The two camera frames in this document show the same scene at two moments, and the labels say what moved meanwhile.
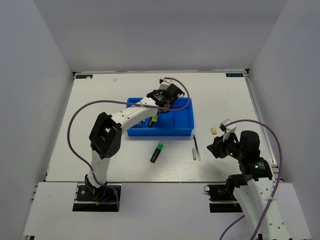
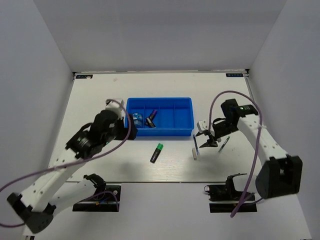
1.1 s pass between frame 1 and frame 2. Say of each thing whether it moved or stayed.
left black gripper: moved
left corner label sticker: stayed
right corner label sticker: stayed
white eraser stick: stayed
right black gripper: moved
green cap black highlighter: stayed
